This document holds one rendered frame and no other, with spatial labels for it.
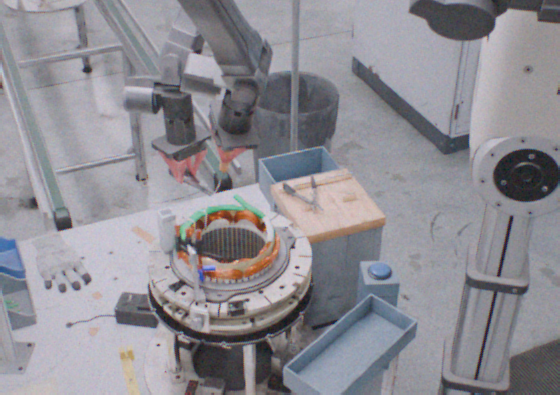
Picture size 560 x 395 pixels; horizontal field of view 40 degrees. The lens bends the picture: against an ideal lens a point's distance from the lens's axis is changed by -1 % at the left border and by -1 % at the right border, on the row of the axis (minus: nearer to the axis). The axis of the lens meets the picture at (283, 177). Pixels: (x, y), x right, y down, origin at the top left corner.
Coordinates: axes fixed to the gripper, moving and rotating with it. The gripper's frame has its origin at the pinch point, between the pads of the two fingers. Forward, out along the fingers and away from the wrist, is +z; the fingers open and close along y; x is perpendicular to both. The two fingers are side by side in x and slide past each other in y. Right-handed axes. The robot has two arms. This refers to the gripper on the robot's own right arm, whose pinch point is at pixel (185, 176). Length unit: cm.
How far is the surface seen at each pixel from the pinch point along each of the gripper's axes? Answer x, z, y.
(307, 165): -5.3, 18.6, -38.9
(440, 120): -82, 108, -202
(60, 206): -64, 43, 1
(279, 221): 13.8, 10.5, -12.5
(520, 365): 27, 122, -111
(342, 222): 20.1, 14.0, -24.7
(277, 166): -8.0, 16.8, -31.5
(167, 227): 7.1, 3.4, 10.0
